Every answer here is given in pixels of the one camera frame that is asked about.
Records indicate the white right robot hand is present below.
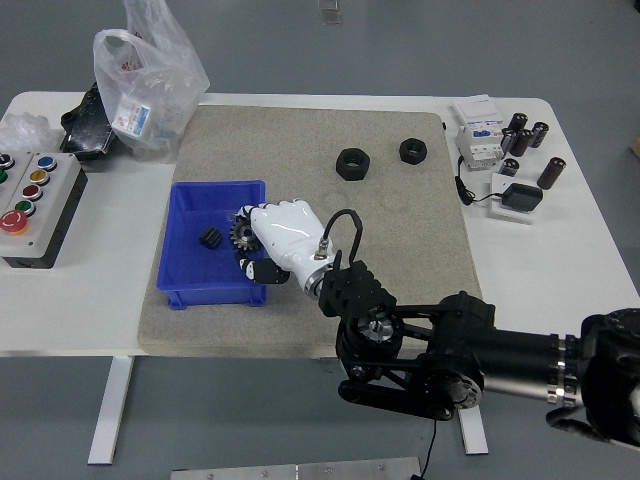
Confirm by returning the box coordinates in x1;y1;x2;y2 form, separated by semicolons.
230;198;335;296

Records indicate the large black gear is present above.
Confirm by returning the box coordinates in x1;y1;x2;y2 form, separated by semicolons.
228;222;259;250

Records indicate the small black gear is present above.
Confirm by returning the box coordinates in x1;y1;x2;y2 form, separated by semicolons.
198;226;224;250

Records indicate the blue plastic box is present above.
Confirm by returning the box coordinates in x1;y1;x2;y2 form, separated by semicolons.
156;179;271;309

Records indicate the large black hex nut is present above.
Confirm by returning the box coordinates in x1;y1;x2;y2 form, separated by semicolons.
334;147;372;181

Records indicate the small black hex nut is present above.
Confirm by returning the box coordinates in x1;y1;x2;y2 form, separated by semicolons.
398;137;428;165

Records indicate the grey five-button control box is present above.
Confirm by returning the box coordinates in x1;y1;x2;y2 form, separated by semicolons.
0;152;89;270

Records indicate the grey-brown mat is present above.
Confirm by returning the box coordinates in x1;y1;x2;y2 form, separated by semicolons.
137;105;485;359

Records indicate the white blue packet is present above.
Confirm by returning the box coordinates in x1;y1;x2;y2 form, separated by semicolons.
113;94;154;137

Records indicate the translucent white plastic bag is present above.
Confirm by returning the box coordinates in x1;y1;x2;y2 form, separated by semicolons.
93;0;211;164

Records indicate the white circuit breaker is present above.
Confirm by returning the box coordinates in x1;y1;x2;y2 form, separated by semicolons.
452;94;505;172

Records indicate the white socket plate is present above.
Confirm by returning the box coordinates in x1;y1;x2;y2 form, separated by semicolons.
487;173;544;225

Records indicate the black plastic case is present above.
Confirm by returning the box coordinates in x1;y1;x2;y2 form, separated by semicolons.
59;81;119;162

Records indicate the black power adapter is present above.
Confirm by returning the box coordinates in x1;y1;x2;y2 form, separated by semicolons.
501;183;545;213

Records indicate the white table leg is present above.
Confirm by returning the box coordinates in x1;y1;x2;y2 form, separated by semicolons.
457;418;489;455
87;355;135;465

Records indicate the red emergency stop button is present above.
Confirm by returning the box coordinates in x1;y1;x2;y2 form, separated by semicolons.
0;210;28;235

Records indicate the crumpled clear plastic wrap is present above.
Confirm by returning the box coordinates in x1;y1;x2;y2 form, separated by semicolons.
0;112;64;154

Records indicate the black adapter cord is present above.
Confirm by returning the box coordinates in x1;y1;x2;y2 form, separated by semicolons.
453;156;504;206

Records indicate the thin black hanging cable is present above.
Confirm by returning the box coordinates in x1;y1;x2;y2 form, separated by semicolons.
412;420;440;480

